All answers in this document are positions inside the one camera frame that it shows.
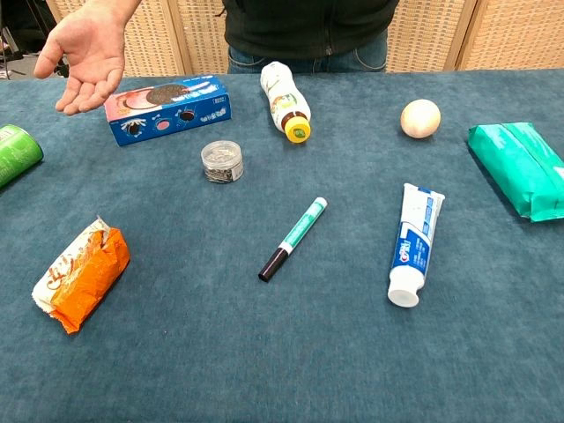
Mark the green marker with black cap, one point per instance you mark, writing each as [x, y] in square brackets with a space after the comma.
[295, 238]

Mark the person's open bare hand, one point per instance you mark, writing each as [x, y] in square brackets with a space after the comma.
[90, 48]

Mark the beige wooden ball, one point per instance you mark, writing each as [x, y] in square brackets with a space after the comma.
[420, 119]

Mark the clear jar of paper clips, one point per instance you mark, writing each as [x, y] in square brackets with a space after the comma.
[222, 162]

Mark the green tissue pack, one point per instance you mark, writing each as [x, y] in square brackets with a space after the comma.
[520, 167]

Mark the person's bare forearm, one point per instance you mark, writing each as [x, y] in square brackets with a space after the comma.
[118, 9]

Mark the blue velvet tablecloth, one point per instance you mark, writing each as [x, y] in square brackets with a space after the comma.
[282, 335]

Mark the woven rattan folding screen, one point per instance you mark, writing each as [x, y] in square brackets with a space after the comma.
[440, 31]

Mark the orange and white snack bag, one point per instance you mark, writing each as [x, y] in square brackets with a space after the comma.
[83, 275]

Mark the white drink bottle yellow cap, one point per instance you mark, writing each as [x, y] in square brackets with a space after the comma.
[282, 99]

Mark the blue cookie box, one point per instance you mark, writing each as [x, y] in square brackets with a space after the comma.
[169, 110]

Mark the green cylindrical can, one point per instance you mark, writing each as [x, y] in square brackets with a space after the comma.
[15, 154]

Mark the person in black jacket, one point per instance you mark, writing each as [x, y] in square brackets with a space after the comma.
[308, 26]

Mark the white and blue toothpaste tube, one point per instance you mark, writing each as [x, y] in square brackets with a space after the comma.
[414, 242]

